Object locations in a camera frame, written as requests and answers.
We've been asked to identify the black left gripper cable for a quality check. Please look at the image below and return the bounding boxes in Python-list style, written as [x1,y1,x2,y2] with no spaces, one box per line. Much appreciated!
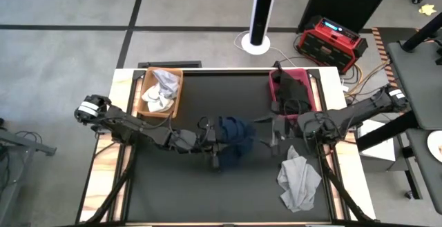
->
[196,115,212,141]

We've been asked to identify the smooth grey towel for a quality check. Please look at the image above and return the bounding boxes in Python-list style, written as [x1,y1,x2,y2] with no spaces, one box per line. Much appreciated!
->
[151,68,182,99]

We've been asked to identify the black towel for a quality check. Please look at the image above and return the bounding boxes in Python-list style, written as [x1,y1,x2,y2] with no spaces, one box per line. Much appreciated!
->
[271,70,314,116]

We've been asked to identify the white towel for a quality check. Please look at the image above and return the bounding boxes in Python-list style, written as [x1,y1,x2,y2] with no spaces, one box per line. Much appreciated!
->
[141,81,175,113]

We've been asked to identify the black and white tower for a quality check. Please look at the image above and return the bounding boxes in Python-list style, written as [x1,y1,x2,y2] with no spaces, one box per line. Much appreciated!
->
[240,0,280,56]

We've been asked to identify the red portable power station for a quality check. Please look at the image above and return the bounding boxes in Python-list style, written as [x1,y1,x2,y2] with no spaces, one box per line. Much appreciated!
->
[296,15,369,75]

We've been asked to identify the black frame strut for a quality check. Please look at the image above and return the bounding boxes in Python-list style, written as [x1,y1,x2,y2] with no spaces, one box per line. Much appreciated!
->
[316,143,376,223]
[82,143,136,225]

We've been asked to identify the white plate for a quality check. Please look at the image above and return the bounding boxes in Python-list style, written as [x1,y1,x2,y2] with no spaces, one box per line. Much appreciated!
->
[427,130,442,164]

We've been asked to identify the light grey waffle-weave towel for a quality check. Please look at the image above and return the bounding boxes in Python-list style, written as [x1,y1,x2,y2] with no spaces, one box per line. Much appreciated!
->
[276,145,323,213]

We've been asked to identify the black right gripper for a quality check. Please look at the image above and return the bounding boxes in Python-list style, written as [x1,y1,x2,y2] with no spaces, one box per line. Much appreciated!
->
[253,114,305,158]

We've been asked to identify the black diagonal pole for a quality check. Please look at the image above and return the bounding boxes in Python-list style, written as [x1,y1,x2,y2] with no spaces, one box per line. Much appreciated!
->
[401,11,442,53]

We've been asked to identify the grey side table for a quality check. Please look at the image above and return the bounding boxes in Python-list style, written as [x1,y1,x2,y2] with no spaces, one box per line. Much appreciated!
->
[405,128,442,216]
[385,39,442,131]

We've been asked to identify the orange black striped floor strip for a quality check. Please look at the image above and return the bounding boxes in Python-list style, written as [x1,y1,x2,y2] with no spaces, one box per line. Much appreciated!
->
[372,27,407,115]

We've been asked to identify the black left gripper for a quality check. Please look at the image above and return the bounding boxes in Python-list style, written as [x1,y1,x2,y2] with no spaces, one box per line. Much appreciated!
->
[193,116,224,172]

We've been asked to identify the black partition panel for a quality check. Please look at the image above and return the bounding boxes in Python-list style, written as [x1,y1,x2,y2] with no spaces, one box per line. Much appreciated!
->
[297,0,400,34]

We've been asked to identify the grey metal desk frame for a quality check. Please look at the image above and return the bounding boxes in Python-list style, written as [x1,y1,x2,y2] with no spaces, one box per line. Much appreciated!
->
[0,118,58,227]

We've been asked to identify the white box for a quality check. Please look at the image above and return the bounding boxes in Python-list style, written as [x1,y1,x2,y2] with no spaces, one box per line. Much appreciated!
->
[356,119,396,163]

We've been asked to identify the black flat bar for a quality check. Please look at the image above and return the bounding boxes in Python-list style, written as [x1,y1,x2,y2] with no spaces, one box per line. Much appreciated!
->
[137,60,203,69]

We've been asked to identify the black diagonal beam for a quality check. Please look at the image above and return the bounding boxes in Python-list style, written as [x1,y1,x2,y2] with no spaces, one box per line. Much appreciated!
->
[355,110,421,152]

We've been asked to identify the white floor cable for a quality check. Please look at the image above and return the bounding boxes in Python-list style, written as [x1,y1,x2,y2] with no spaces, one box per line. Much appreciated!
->
[233,30,298,68]

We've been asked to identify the yellow power cable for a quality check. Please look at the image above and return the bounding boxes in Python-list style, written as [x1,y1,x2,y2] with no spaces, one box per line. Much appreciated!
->
[345,61,391,97]

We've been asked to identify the yellow paper scrap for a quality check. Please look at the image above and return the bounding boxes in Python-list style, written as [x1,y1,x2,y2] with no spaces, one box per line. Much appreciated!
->
[418,3,438,17]

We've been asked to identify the pink plastic basket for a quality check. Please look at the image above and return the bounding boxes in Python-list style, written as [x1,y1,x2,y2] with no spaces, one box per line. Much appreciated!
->
[268,67,318,121]

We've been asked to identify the navy blue towel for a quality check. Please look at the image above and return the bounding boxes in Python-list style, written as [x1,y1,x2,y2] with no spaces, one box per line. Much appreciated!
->
[215,115,258,171]

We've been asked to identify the wooden bin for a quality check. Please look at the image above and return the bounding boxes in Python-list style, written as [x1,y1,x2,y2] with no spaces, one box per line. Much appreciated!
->
[135,66,184,119]

